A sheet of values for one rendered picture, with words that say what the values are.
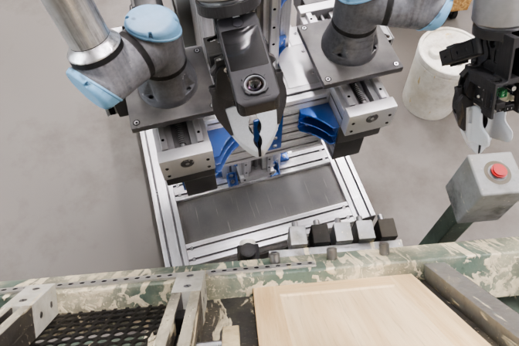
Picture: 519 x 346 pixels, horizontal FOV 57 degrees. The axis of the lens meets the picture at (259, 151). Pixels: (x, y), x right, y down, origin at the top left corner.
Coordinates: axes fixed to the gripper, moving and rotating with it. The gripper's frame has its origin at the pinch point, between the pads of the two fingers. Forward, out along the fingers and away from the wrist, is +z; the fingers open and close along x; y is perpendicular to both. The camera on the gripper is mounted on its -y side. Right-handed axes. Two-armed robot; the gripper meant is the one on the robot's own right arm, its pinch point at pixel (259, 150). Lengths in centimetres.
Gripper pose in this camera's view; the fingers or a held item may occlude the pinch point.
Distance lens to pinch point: 62.3
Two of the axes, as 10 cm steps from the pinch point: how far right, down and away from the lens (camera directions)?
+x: -9.7, 2.5, -0.8
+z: 1.5, 7.9, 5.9
